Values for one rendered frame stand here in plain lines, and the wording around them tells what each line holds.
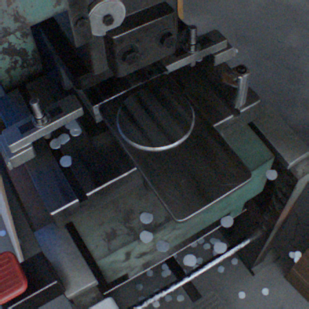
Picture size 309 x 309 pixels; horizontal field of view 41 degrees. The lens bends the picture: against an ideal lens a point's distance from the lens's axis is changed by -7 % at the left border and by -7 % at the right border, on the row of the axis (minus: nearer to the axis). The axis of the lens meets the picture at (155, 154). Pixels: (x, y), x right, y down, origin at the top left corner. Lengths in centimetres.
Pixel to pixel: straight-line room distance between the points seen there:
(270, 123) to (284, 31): 123
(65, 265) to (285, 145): 48
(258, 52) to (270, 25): 20
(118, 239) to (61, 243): 10
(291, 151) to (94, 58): 44
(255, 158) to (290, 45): 124
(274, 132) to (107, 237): 39
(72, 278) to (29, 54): 45
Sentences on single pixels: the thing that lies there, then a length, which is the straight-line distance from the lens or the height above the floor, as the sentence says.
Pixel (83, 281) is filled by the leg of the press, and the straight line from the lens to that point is 76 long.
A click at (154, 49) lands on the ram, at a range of 62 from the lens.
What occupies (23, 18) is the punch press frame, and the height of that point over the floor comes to 107.
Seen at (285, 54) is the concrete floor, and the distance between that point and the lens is 199.
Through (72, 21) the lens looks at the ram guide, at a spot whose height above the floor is 103.
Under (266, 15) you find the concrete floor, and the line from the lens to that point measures 217.
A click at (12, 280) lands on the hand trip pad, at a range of 66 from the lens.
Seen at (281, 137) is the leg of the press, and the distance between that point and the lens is 89.
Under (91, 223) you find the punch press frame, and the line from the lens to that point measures 79.
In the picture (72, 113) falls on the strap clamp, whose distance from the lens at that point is 78.
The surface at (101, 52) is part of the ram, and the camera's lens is 62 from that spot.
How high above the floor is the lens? 136
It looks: 58 degrees down
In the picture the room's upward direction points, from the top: 4 degrees counter-clockwise
